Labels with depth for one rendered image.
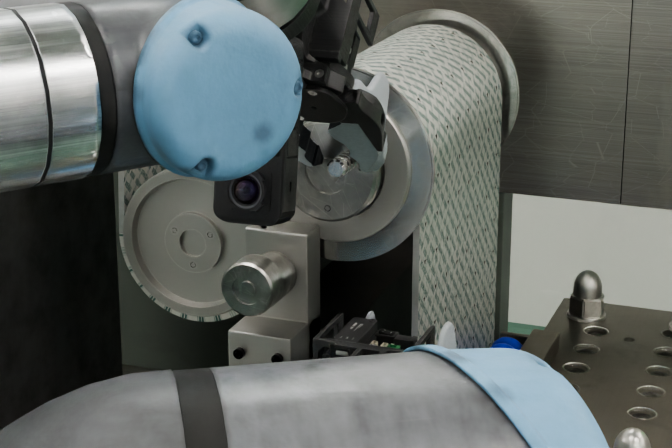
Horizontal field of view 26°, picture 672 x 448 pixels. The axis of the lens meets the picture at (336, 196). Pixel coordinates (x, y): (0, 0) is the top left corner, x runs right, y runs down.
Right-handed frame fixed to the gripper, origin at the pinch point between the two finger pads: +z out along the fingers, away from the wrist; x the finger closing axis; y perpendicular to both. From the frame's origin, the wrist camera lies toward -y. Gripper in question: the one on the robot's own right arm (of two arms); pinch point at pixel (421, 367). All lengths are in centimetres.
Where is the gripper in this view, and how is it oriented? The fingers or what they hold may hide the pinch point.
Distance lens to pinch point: 111.7
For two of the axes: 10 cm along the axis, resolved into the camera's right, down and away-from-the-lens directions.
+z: 3.5, -2.7, 9.0
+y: 0.0, -9.6, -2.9
